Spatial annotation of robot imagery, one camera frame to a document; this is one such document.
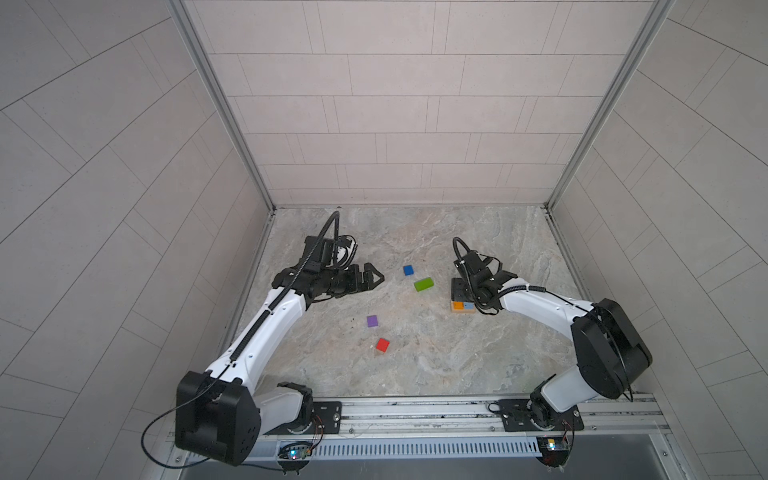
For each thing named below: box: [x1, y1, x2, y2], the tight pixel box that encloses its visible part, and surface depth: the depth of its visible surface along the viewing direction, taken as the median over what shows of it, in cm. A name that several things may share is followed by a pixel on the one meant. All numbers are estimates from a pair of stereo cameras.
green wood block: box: [414, 277, 434, 292], surface depth 98 cm
